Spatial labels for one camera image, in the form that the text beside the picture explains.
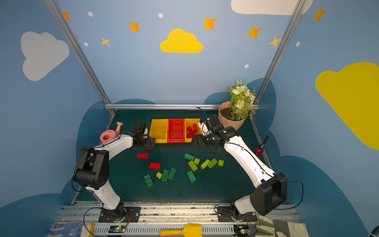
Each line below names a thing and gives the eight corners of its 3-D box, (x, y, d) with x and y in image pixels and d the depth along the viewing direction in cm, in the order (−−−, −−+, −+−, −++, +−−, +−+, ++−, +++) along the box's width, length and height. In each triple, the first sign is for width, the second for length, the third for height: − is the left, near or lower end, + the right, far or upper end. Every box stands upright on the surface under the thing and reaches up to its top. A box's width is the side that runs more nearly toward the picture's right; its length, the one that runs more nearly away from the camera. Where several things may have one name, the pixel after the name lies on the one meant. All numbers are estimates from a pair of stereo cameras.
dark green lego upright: (162, 180, 87) (161, 179, 85) (163, 171, 91) (162, 169, 89) (168, 180, 87) (167, 179, 85) (169, 171, 91) (168, 169, 89)
